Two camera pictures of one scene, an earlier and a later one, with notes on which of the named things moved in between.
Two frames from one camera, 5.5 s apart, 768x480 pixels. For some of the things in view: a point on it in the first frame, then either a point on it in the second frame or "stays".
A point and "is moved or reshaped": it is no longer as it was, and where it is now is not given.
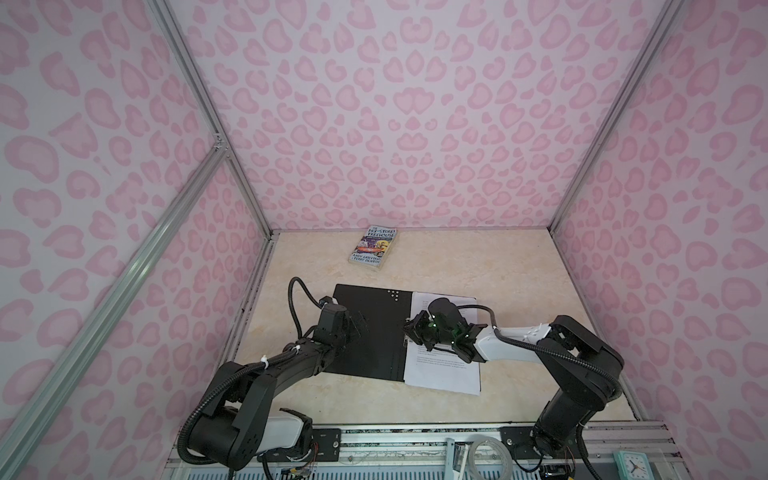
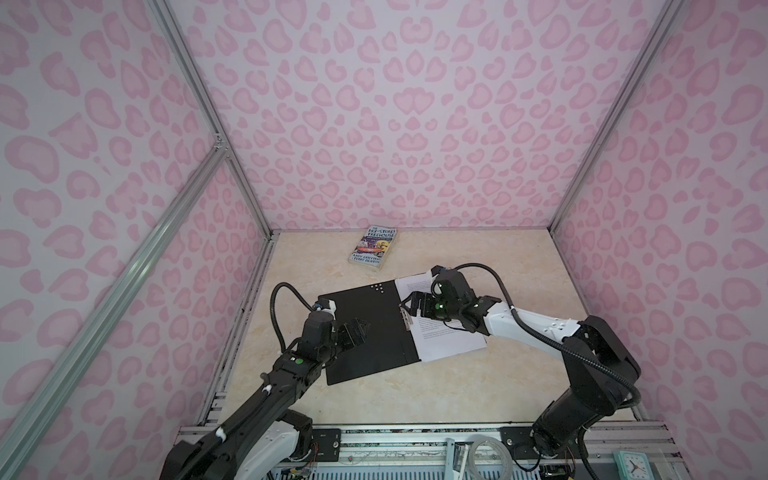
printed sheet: (442, 367) is moved or reshaped
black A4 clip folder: (382, 350) stays
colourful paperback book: (372, 247) stays
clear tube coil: (493, 440) stays
